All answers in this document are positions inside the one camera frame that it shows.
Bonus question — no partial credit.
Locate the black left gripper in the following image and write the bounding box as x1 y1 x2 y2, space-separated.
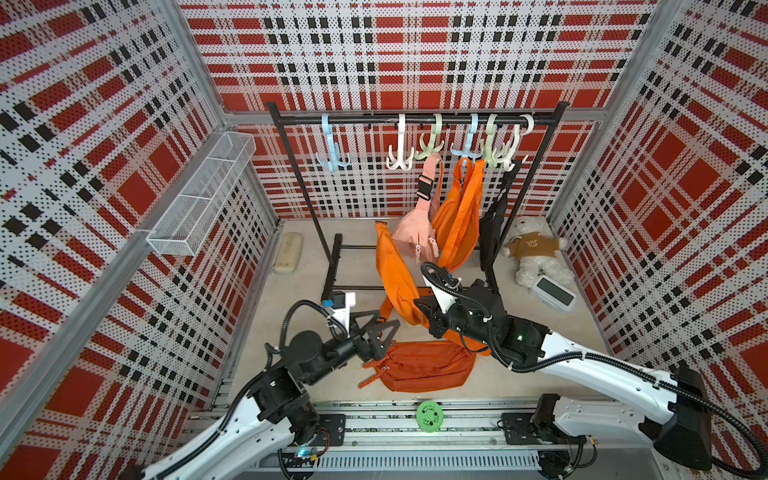
305 308 398 386

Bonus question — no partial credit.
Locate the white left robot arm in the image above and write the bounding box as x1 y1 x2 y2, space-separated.
119 300 400 479

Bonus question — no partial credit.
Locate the pink sling bag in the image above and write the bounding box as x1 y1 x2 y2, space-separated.
392 153 444 262

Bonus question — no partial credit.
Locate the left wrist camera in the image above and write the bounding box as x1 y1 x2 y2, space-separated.
322 291 356 330

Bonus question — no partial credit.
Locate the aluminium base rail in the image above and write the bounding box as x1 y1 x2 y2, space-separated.
173 395 637 480

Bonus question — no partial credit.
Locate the green round disc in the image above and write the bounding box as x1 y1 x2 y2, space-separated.
416 400 444 433

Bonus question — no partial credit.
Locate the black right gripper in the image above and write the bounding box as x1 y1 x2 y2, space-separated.
413 292 494 349

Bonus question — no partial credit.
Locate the white teddy bear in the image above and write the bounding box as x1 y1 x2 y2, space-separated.
501 216 573 289

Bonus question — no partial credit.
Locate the orange bottom bag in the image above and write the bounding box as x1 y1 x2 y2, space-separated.
375 221 483 349

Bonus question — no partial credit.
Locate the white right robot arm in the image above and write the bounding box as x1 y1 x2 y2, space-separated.
415 262 767 479

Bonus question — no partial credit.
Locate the light green hook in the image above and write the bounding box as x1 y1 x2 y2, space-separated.
414 113 443 160

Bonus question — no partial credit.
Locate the black sling bag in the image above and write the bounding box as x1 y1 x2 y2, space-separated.
479 162 522 272

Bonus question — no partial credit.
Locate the white hook far right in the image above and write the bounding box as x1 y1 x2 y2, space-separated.
498 114 535 172

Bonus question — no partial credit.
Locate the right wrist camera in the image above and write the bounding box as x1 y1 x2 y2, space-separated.
424 268 461 314

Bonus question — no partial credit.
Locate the orange sling bag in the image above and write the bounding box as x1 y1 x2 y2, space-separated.
432 158 485 272

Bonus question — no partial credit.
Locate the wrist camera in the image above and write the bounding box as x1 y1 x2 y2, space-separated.
322 291 356 330
424 268 461 314

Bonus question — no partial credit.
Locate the pale green hook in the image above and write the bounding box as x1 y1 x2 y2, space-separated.
482 113 499 168

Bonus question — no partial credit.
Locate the white digital clock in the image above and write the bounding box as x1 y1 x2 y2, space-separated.
531 275 576 312

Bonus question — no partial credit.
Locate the dark rust orange bag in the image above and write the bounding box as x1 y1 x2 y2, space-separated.
358 341 477 393

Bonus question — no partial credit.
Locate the light blue hook far left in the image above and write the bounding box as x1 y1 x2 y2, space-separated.
316 114 349 173

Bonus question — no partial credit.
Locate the beige glasses case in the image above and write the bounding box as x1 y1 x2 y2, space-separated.
273 232 303 274

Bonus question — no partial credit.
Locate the white wire basket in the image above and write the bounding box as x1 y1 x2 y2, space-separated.
147 132 255 257

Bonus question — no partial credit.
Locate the white hook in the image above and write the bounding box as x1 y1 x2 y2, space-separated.
498 114 535 172
385 113 415 171

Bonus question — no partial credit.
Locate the black metal clothes rack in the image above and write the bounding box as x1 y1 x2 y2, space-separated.
266 101 570 300

